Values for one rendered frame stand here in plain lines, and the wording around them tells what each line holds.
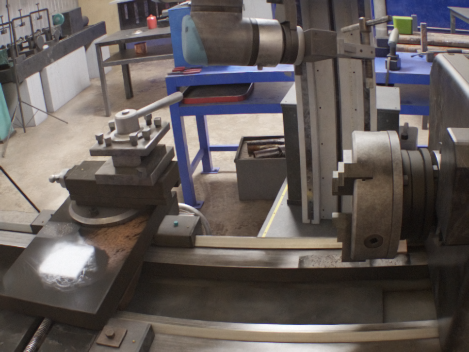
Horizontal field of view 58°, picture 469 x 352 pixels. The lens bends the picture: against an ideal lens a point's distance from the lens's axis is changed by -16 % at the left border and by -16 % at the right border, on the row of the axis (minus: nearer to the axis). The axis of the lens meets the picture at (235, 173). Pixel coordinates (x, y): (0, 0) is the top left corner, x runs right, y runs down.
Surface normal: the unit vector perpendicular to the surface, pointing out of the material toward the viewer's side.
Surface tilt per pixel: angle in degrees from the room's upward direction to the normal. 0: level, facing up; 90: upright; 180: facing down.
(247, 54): 108
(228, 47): 93
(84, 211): 0
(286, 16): 73
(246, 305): 10
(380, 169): 38
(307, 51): 80
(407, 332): 48
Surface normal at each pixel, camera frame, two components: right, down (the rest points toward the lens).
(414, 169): -0.18, -0.59
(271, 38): 0.21, 0.12
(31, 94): 0.98, 0.00
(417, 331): -0.21, -0.25
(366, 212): -0.21, 0.17
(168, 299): 0.06, -0.81
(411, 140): -0.10, -0.89
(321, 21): -0.31, 0.46
